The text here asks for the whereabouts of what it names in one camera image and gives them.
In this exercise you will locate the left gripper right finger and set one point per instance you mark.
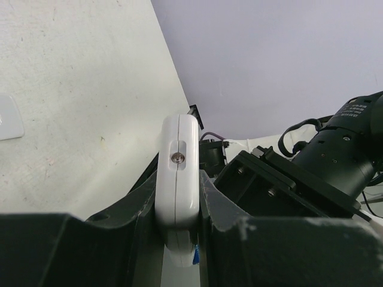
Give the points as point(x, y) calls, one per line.
point(237, 249)

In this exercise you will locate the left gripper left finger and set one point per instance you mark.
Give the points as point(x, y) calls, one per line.
point(118, 246)

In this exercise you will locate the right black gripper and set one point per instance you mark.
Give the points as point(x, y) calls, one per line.
point(270, 185)

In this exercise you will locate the white grey-faced remote control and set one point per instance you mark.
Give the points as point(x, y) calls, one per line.
point(177, 187)

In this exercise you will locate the white battery cover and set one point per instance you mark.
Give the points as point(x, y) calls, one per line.
point(11, 120)

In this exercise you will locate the blue battery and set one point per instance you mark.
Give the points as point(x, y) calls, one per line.
point(196, 257)

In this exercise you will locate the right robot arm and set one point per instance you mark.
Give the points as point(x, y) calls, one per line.
point(317, 168)

